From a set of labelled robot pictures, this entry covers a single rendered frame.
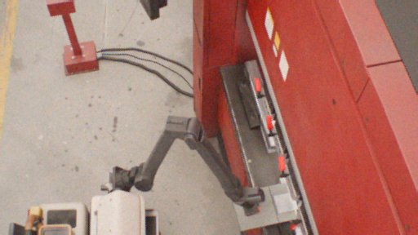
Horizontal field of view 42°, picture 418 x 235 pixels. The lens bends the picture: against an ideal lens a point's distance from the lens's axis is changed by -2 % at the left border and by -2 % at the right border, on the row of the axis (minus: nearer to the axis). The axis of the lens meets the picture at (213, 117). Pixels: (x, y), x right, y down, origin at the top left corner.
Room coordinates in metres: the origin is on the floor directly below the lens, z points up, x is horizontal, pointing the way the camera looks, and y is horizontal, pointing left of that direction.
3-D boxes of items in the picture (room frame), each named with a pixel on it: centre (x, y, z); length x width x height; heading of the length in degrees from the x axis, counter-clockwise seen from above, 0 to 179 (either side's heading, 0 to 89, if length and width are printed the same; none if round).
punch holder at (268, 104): (1.29, -0.28, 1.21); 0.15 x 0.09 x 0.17; 16
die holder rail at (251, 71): (1.42, -0.25, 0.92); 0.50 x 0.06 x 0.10; 16
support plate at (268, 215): (0.85, -0.26, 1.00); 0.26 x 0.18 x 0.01; 106
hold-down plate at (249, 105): (1.45, -0.18, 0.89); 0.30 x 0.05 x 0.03; 16
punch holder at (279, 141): (1.10, -0.33, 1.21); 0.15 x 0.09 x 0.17; 16
